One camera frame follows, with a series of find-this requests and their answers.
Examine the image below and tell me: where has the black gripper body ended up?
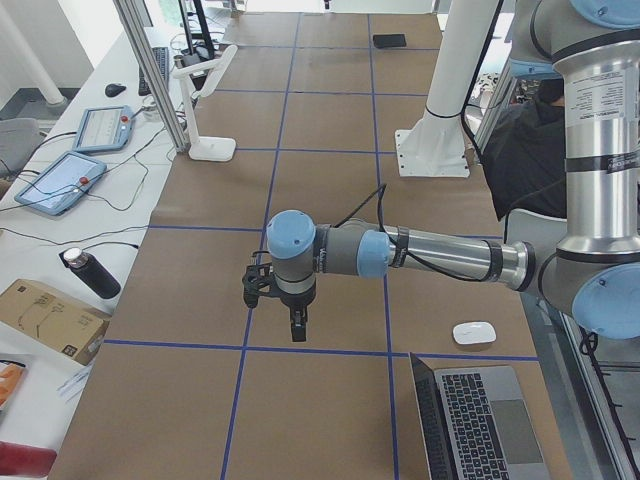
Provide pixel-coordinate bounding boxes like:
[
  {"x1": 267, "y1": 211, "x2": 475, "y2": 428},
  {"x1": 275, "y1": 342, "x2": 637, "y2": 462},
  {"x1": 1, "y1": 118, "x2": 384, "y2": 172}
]
[{"x1": 281, "y1": 289, "x2": 315, "y2": 320}]

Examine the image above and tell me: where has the grey laptop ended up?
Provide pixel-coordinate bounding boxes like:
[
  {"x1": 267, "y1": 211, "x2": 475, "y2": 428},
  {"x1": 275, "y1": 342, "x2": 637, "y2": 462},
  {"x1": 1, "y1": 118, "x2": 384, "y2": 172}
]
[{"x1": 408, "y1": 353, "x2": 551, "y2": 479}]

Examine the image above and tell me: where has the black mouse pad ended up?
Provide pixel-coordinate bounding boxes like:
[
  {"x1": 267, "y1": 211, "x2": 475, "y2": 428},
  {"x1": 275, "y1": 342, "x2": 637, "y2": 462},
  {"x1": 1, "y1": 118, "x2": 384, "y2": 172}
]
[{"x1": 372, "y1": 33, "x2": 407, "y2": 49}]

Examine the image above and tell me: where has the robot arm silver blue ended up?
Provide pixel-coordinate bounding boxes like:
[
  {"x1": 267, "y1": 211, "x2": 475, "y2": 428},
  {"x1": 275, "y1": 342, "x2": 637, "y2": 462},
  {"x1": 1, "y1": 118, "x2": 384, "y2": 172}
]
[{"x1": 243, "y1": 1, "x2": 639, "y2": 341}]

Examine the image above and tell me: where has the white desk lamp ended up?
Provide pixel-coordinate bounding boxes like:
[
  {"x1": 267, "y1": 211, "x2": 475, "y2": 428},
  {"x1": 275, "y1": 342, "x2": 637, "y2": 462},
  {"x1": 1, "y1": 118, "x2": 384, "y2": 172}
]
[{"x1": 171, "y1": 44, "x2": 239, "y2": 163}]

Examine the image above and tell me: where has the white computer mouse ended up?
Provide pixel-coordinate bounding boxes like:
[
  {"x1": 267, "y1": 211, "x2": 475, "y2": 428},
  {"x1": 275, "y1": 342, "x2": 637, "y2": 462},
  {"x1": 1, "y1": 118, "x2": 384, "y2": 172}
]
[{"x1": 452, "y1": 321, "x2": 497, "y2": 345}]

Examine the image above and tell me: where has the black computer mouse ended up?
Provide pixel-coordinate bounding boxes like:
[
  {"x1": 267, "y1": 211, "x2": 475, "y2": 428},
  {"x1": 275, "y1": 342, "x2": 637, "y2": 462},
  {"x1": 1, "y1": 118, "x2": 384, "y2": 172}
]
[{"x1": 104, "y1": 83, "x2": 127, "y2": 98}]

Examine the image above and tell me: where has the black water bottle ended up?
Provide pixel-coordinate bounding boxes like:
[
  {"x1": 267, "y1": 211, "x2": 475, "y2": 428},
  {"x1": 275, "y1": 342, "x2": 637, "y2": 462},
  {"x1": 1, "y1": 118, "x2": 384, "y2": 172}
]
[{"x1": 59, "y1": 247, "x2": 121, "y2": 299}]

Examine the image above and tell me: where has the white chair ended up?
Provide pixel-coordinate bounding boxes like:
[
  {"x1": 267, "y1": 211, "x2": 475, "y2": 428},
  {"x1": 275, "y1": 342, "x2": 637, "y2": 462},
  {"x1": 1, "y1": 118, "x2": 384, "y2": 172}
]
[{"x1": 503, "y1": 209, "x2": 567, "y2": 251}]

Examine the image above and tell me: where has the upper blue teach pendant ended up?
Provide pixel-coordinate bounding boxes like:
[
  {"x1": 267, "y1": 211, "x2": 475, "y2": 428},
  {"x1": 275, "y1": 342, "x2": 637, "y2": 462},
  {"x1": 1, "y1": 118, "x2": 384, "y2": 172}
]
[{"x1": 72, "y1": 105, "x2": 134, "y2": 153}]

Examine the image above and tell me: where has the blue teach pendant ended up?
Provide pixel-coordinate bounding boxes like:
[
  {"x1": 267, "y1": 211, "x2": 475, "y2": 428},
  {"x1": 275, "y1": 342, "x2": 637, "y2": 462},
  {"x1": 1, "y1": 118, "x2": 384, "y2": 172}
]
[
  {"x1": 72, "y1": 105, "x2": 134, "y2": 153},
  {"x1": 14, "y1": 151, "x2": 107, "y2": 216}
]

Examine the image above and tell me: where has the person in black hoodie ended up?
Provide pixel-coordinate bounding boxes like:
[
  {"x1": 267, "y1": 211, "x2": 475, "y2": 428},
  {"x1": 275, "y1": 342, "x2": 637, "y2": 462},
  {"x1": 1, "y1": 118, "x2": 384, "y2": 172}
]
[{"x1": 481, "y1": 79, "x2": 567, "y2": 220}]

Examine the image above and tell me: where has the brown cardboard box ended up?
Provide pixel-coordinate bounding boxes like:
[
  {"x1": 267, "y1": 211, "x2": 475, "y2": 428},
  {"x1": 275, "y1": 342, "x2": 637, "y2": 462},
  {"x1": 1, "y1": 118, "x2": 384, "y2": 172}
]
[{"x1": 1, "y1": 279, "x2": 111, "y2": 365}]

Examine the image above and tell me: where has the lower blue teach pendant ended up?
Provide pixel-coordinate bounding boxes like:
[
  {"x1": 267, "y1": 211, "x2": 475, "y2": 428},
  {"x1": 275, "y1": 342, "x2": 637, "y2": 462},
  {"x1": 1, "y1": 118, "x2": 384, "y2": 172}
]
[{"x1": 14, "y1": 151, "x2": 107, "y2": 216}]

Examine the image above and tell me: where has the black keyboard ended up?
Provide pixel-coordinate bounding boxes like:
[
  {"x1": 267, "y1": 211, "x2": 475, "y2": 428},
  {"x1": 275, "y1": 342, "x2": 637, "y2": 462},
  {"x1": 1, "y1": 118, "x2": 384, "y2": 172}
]
[{"x1": 137, "y1": 46, "x2": 170, "y2": 97}]

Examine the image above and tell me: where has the aluminium frame post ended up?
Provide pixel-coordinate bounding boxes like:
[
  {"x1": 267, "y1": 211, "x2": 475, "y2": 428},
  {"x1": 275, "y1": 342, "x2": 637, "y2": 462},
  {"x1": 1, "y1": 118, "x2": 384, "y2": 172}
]
[{"x1": 113, "y1": 0, "x2": 189, "y2": 153}]

